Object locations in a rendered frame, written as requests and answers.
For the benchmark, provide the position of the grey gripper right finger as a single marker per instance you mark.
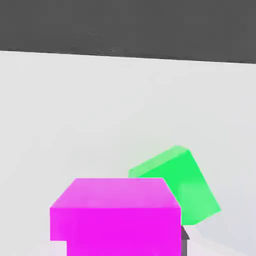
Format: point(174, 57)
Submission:
point(184, 244)

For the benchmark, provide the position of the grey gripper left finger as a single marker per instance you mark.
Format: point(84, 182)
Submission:
point(59, 249)

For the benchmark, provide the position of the small magenta cube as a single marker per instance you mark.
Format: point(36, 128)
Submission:
point(120, 224)

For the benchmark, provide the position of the small green cube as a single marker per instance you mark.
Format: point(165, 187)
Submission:
point(188, 186)

